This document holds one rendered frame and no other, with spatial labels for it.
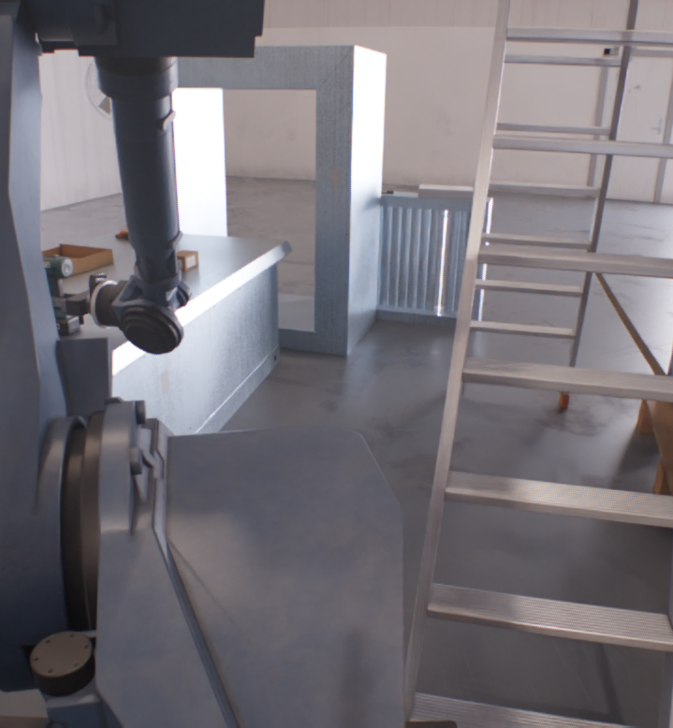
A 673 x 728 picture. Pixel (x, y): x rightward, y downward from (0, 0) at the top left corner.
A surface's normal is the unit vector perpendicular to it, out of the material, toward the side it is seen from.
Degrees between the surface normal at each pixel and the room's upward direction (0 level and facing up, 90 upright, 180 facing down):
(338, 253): 90
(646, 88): 90
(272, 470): 0
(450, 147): 90
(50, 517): 44
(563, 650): 0
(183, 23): 128
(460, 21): 90
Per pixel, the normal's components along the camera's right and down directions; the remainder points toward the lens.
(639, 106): -0.29, 0.35
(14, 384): 0.15, -0.46
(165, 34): 0.16, 0.86
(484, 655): 0.02, -0.93
